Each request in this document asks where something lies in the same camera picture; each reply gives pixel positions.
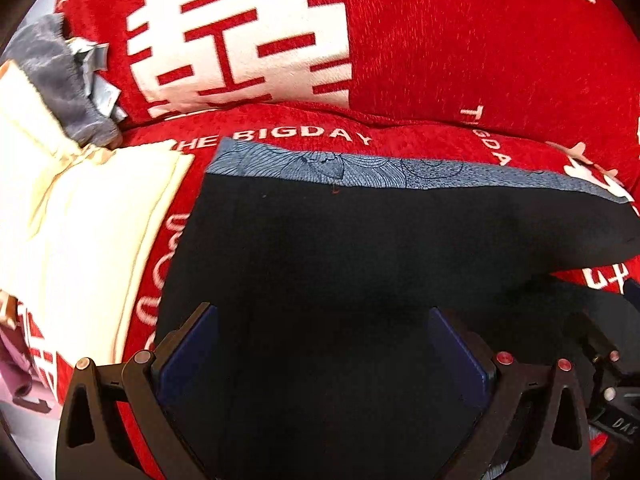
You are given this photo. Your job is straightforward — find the cream folded cloth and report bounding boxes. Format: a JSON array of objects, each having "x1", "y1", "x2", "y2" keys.
[{"x1": 1, "y1": 61, "x2": 193, "y2": 364}]

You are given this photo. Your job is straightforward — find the red wedding quilt white text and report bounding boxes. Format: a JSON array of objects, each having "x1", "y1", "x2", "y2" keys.
[{"x1": 25, "y1": 105, "x2": 639, "y2": 479}]

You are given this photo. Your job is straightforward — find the black pants blue patterned waistband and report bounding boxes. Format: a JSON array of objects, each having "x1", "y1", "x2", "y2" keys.
[{"x1": 157, "y1": 139, "x2": 639, "y2": 479}]

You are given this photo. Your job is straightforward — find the red wedding pillow white characters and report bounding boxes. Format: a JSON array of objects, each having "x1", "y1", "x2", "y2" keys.
[{"x1": 56, "y1": 0, "x2": 639, "y2": 186}]

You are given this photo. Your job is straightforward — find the grey fuzzy garment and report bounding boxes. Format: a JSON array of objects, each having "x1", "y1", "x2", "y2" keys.
[{"x1": 1, "y1": 14, "x2": 122, "y2": 148}]

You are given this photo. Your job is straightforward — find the pink purple cloth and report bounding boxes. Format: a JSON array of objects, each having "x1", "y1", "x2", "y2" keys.
[{"x1": 0, "y1": 291, "x2": 57, "y2": 411}]

